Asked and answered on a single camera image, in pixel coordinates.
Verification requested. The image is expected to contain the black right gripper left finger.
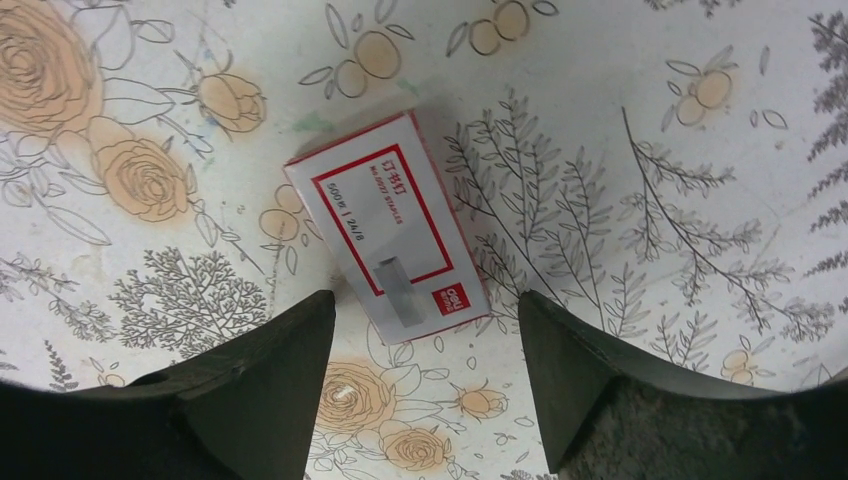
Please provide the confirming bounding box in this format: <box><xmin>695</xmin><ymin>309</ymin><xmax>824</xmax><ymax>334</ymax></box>
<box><xmin>1</xmin><ymin>290</ymin><xmax>336</xmax><ymax>479</ymax></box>

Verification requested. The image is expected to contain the white red staple box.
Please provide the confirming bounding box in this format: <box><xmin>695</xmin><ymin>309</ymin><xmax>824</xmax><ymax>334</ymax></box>
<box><xmin>284</xmin><ymin>110</ymin><xmax>491</xmax><ymax>345</ymax></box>

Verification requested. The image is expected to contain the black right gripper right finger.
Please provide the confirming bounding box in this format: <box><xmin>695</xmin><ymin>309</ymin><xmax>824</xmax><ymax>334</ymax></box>
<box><xmin>518</xmin><ymin>291</ymin><xmax>847</xmax><ymax>479</ymax></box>

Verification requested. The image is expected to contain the floral table mat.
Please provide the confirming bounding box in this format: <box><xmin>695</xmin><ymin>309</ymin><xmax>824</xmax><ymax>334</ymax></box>
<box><xmin>1</xmin><ymin>1</ymin><xmax>847</xmax><ymax>479</ymax></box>

